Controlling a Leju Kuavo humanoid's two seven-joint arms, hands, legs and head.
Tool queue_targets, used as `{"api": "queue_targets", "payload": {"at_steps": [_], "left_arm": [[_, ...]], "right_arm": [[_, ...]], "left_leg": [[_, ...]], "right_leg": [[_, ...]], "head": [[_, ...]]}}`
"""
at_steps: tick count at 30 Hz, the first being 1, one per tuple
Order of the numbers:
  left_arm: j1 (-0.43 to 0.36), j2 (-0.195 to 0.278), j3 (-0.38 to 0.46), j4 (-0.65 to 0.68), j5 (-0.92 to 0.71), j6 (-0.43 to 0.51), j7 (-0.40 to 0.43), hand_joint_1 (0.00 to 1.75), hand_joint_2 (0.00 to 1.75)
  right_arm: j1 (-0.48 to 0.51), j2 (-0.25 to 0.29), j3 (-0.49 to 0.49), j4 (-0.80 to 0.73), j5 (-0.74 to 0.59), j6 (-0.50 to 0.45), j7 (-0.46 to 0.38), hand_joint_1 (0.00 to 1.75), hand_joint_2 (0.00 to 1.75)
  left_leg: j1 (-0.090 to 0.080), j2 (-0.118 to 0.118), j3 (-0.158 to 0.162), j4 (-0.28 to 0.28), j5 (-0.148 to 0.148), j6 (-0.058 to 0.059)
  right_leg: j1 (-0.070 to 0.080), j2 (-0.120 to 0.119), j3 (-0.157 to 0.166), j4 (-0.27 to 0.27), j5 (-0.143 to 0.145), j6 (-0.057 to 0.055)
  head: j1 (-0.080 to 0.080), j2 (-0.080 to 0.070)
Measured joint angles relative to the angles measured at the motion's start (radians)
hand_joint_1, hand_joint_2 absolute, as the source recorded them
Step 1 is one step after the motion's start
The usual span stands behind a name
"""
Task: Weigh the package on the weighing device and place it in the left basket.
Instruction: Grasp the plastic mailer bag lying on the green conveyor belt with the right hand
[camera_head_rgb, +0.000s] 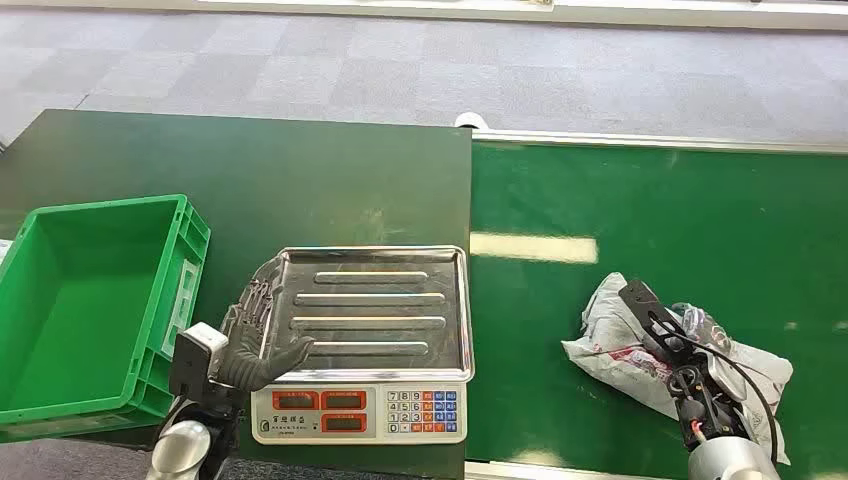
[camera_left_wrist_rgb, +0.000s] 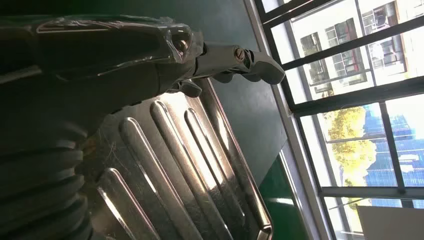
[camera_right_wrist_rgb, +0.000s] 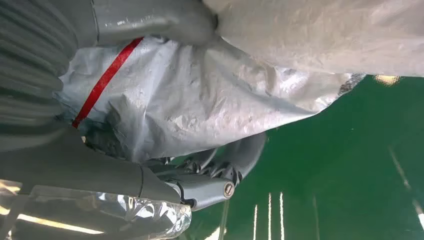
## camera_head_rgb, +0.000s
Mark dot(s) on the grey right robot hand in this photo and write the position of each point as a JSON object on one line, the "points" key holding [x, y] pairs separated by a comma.
{"points": [[723, 378]]}

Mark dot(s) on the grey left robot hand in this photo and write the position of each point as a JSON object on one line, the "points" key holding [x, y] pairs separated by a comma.
{"points": [[248, 368]]}

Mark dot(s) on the grey plastic mailer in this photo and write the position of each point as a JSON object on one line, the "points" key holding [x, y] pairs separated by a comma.
{"points": [[613, 351]]}

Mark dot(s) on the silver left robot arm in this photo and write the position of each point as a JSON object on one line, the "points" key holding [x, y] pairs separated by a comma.
{"points": [[182, 447]]}

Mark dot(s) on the white electronic scale, steel tray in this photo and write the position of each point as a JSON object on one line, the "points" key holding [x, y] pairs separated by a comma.
{"points": [[378, 311]]}

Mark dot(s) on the green plastic crate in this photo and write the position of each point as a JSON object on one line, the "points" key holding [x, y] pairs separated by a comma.
{"points": [[86, 305]]}

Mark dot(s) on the green conveyor belt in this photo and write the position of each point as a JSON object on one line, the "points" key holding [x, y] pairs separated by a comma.
{"points": [[662, 212]]}

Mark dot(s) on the small white object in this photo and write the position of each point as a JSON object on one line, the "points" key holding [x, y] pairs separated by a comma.
{"points": [[3, 250]]}

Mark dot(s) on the white round roller cap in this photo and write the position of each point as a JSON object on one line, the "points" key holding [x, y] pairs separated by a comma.
{"points": [[471, 120]]}

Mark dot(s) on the white baseboard strip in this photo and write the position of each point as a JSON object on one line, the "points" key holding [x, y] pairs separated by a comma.
{"points": [[424, 12]]}

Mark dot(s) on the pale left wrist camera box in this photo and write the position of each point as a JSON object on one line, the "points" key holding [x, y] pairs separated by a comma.
{"points": [[199, 348]]}

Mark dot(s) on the silver conveyor side rail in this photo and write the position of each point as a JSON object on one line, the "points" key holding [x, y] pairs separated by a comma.
{"points": [[662, 141], [563, 472]]}

